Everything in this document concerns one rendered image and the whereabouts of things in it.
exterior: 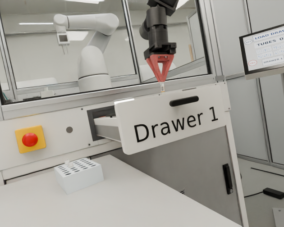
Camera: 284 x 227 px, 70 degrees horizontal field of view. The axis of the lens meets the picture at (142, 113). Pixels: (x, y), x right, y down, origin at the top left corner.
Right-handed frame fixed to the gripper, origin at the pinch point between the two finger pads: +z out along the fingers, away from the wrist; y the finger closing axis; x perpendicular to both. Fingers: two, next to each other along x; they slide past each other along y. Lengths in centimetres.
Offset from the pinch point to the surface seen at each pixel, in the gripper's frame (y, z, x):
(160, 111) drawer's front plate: 13.2, 8.5, -6.6
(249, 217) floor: -54, 92, 81
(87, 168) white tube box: 8.7, 19.9, -23.4
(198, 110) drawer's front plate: 11.8, 9.4, 3.9
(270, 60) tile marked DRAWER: -24, -10, 71
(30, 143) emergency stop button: -9.0, 15.2, -37.8
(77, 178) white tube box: 9.9, 21.4, -25.5
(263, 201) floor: -64, 90, 104
